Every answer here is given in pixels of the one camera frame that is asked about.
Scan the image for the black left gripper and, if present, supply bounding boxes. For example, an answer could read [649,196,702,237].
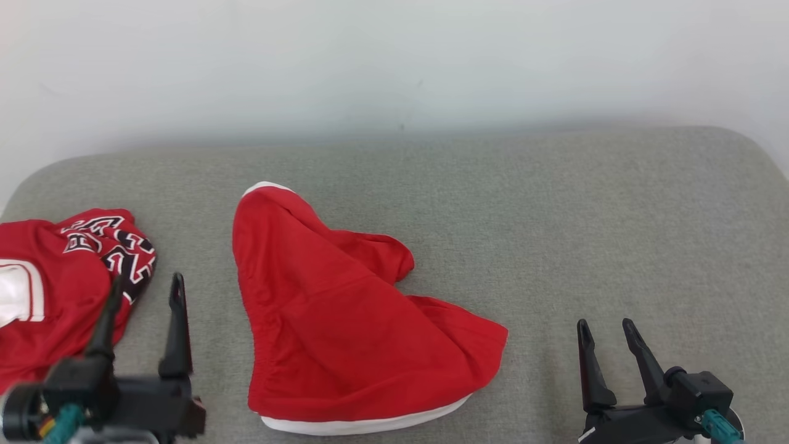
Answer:
[83,272,207,444]

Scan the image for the red shorts with white stripe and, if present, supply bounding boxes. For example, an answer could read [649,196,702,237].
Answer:
[232,181,509,437]

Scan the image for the red Bulls basketball jersey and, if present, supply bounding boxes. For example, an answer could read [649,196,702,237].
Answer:
[0,208,157,395]

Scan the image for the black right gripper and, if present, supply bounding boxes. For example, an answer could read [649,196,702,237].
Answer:
[576,318,706,444]

